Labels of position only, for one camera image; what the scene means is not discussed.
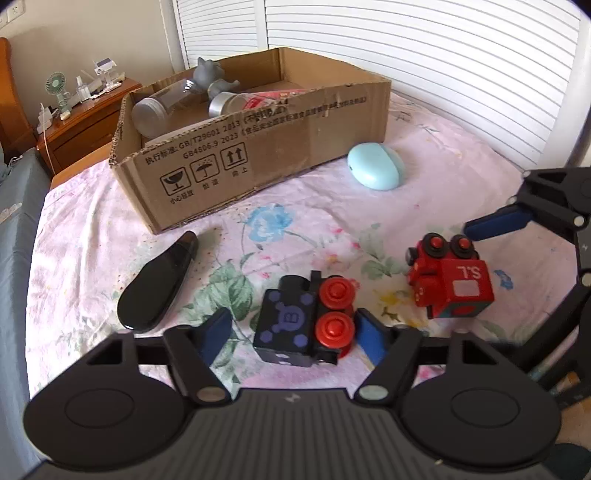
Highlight clear spray bottle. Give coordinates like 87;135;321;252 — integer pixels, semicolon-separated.
76;76;91;103

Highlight black toy train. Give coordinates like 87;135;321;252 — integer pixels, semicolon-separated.
253;271;356;368

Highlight small green desk fan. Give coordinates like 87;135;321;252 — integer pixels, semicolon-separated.
45;72;71;120

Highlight empty clear plastic jar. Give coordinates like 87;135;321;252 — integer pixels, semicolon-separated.
131;79;204;139

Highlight black glasses case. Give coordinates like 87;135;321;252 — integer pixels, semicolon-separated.
117;231;199;333

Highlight blue bed sheet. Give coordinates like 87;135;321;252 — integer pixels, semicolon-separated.
1;148;50;479

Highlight red card pack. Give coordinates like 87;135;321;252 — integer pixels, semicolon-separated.
252;89;307;101

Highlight light blue egg-shaped object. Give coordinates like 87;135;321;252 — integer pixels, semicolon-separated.
346;142;405;191

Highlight wooden bed headboard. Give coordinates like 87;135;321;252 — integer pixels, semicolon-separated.
0;37;37;158

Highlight wooden nightstand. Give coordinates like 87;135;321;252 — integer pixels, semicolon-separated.
37;79;141;176

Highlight grey plush toy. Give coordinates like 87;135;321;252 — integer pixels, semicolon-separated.
192;57;242;100

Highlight jar with red label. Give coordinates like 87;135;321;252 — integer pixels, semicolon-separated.
208;92;259;118

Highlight red toy train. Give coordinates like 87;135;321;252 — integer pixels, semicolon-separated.
406;232;495;319

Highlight white louvered closet doors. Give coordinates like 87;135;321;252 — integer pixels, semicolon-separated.
171;0;590;169

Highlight cardboard box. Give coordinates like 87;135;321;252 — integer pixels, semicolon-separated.
109;47;391;234

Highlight white phone stand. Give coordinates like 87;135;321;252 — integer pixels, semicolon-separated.
94;57;122;93

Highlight floral pink tablecloth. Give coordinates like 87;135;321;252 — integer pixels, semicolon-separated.
26;96;576;393

